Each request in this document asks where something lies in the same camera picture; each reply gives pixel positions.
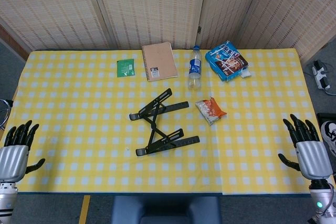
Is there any woven bamboo folding screen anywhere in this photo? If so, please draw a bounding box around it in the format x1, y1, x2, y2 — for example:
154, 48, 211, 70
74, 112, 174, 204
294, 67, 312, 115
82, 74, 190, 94
0, 0, 336, 62

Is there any black white sneaker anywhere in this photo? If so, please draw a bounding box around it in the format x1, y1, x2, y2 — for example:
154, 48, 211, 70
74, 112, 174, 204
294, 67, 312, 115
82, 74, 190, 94
321, 121, 336, 156

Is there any chrome stool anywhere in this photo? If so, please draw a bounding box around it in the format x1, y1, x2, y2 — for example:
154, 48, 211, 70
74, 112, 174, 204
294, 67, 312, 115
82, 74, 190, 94
0, 99, 11, 130

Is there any clear bottle with blue label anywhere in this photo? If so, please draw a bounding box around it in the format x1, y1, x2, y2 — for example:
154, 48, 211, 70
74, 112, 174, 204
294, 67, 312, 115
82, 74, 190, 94
187, 45, 203, 91

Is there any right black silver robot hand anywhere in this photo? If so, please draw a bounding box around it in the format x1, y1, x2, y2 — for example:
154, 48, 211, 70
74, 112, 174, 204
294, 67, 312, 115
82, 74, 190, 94
278, 113, 333, 182

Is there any orange white snack bag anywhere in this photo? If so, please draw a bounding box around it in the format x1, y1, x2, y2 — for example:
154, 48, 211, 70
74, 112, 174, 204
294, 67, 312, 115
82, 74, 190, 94
195, 97, 228, 126

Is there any white power strip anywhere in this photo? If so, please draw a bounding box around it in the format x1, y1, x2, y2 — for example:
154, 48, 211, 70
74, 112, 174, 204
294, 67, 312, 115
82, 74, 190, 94
311, 60, 331, 90

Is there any brown spiral notebook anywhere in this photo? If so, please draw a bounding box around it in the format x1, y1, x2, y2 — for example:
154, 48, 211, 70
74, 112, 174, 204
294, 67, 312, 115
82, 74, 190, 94
141, 41, 179, 82

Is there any green foil packet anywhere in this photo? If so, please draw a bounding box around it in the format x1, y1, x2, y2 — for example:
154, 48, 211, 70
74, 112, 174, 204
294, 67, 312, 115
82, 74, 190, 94
117, 58, 137, 78

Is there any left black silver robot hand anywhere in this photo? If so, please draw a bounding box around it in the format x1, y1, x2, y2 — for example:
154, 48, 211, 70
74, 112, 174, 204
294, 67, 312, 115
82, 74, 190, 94
0, 120, 46, 183

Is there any blue snack box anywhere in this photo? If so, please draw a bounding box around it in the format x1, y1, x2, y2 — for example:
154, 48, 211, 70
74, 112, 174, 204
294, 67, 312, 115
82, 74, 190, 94
204, 40, 252, 82

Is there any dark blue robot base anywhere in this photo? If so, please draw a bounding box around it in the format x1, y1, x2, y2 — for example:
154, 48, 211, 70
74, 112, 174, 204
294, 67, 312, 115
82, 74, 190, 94
111, 195, 223, 224

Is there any black folding laptop stand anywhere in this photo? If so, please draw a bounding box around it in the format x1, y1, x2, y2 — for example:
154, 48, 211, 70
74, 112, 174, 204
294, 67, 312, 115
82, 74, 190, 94
129, 88, 200, 156

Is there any yellow white checkered tablecloth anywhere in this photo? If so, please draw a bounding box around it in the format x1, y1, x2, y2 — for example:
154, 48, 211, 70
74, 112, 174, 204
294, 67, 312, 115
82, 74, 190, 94
0, 48, 336, 196

